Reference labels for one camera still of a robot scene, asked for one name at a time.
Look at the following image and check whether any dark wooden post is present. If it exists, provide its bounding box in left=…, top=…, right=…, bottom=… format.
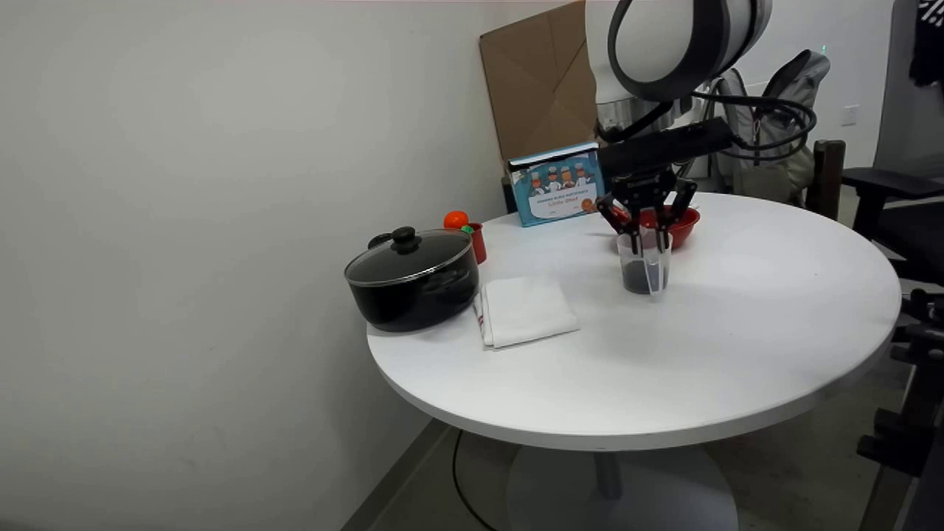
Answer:
left=806, top=140, right=850, bottom=221

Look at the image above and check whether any glass pot lid black knob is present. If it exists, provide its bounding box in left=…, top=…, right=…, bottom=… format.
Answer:
left=342, top=224, right=478, bottom=291

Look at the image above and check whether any white folded cloth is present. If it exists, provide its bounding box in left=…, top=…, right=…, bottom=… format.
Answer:
left=475, top=271, right=584, bottom=353

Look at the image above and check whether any clear plastic measuring jug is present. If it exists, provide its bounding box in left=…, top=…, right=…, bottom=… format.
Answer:
left=614, top=229, right=674, bottom=302

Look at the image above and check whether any black cooking pot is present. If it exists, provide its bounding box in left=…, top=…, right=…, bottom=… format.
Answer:
left=342, top=240, right=481, bottom=336

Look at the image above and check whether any blue printed cardboard box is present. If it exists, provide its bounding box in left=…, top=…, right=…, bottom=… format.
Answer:
left=503, top=140, right=608, bottom=232

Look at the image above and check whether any large brown cardboard sheet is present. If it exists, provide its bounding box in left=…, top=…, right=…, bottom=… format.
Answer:
left=478, top=0, right=604, bottom=173

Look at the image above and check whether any black metal stand frame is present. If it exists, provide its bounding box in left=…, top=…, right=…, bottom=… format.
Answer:
left=853, top=291, right=944, bottom=531

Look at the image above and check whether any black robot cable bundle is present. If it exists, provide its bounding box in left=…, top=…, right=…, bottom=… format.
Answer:
left=599, top=86, right=819, bottom=170

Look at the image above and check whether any red handled metal spoon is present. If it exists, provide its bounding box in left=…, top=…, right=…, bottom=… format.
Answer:
left=580, top=196, right=617, bottom=229

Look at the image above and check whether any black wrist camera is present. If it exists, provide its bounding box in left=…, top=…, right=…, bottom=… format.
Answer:
left=596, top=119, right=738, bottom=187

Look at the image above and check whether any black floor cable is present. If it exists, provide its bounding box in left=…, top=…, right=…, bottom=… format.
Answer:
left=447, top=429, right=503, bottom=531

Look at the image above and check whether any black chair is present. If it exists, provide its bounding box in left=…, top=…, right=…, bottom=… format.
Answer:
left=838, top=167, right=944, bottom=291

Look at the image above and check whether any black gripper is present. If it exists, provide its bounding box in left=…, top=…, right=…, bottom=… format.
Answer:
left=596, top=167, right=699, bottom=254

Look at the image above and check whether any red bowl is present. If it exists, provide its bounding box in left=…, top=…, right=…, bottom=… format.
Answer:
left=599, top=201, right=702, bottom=254

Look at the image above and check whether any white table pedestal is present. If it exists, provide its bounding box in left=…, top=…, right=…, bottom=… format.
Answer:
left=503, top=447, right=739, bottom=531

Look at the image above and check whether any grey backpack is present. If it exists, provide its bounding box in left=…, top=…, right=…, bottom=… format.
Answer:
left=710, top=49, right=835, bottom=204

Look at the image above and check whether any black hanging garment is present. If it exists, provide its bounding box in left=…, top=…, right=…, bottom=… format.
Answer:
left=909, top=0, right=944, bottom=88

